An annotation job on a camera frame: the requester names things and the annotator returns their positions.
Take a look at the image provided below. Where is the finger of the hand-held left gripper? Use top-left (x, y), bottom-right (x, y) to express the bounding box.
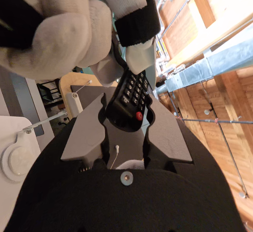
top-left (125, 38), bottom-right (157, 90)

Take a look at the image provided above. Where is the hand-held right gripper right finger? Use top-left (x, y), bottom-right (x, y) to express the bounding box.
top-left (143, 94), bottom-right (193, 169)

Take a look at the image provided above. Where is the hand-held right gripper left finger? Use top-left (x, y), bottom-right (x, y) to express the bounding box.
top-left (60, 92), bottom-right (110, 165)

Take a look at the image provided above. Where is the black remote control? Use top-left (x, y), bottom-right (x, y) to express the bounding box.
top-left (106, 68), bottom-right (150, 132)

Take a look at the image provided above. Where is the person's right hand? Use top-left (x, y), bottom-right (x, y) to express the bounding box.
top-left (116, 160), bottom-right (145, 170)

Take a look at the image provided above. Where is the person's left hand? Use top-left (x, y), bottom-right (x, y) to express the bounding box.
top-left (0, 0), bottom-right (147, 87)

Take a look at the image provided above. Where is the wood-framed dark divider panel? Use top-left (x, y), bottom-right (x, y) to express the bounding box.
top-left (59, 72), bottom-right (147, 170)

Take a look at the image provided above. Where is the black rolling cart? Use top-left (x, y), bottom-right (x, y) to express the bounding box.
top-left (37, 79), bottom-right (60, 105)

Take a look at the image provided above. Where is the white lamp stand with base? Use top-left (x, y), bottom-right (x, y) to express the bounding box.
top-left (0, 115), bottom-right (42, 231)

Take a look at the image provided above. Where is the grey rectangular air duct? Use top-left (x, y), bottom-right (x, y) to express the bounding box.
top-left (155, 36), bottom-right (253, 95)

